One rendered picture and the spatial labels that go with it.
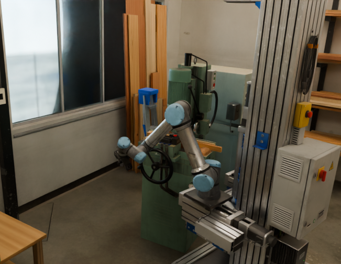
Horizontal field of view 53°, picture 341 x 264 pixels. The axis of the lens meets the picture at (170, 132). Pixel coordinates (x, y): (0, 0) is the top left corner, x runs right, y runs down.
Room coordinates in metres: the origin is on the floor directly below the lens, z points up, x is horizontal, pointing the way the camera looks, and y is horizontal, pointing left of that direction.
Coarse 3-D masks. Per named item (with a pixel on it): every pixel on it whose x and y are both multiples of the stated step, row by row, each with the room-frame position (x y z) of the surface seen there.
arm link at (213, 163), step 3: (207, 159) 2.00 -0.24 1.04; (207, 162) 1.93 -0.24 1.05; (210, 162) 1.93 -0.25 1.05; (213, 162) 1.94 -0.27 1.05; (216, 162) 1.95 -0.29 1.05; (219, 162) 1.96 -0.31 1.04; (210, 165) 1.91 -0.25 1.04; (213, 165) 1.91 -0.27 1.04; (216, 165) 1.92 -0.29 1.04; (219, 165) 1.93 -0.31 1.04; (213, 168) 1.89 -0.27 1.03; (216, 168) 1.91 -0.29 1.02; (219, 168) 1.93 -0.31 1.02; (216, 171) 1.89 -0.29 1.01; (219, 171) 1.94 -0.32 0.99; (219, 174) 1.94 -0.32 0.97; (216, 180) 1.92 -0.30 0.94; (216, 183) 1.92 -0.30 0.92
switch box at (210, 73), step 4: (208, 72) 2.88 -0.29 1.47; (212, 72) 2.87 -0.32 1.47; (208, 76) 2.88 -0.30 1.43; (212, 76) 2.87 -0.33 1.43; (208, 80) 2.88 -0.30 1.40; (212, 80) 2.87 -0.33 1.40; (208, 84) 2.88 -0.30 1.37; (212, 84) 2.88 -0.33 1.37; (208, 88) 2.88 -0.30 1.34; (212, 88) 2.89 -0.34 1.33
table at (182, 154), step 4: (140, 140) 2.70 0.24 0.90; (156, 152) 2.59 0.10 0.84; (180, 152) 2.50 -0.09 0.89; (184, 152) 2.48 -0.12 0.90; (212, 152) 2.53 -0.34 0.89; (156, 156) 2.48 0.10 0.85; (176, 156) 2.46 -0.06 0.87; (180, 156) 2.49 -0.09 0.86; (184, 156) 2.48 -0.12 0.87; (204, 156) 2.42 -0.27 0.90; (208, 156) 2.45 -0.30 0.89; (212, 156) 2.53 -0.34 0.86; (172, 160) 2.42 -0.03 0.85; (176, 160) 2.42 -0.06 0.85
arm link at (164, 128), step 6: (186, 102) 1.97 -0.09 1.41; (162, 126) 2.03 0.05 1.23; (168, 126) 2.02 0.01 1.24; (156, 132) 2.05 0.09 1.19; (162, 132) 2.03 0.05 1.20; (168, 132) 2.05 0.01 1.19; (150, 138) 2.06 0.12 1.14; (156, 138) 2.05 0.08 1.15; (144, 144) 2.08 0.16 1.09; (150, 144) 2.06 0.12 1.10; (156, 144) 2.07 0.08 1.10; (150, 150) 2.12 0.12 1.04
